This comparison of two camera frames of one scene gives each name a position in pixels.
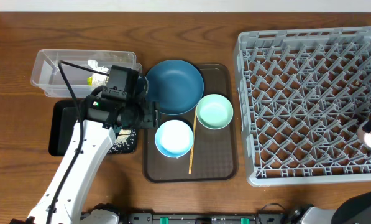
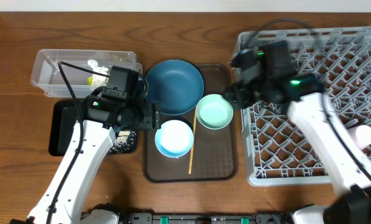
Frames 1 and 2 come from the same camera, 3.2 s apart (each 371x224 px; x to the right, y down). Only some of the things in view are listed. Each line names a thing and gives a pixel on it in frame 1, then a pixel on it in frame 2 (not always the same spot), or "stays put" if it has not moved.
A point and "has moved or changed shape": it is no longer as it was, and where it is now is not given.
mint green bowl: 214,111 stays put
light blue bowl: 174,138 stays put
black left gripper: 152,116 stays put
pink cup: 368,139 has moved or changed shape
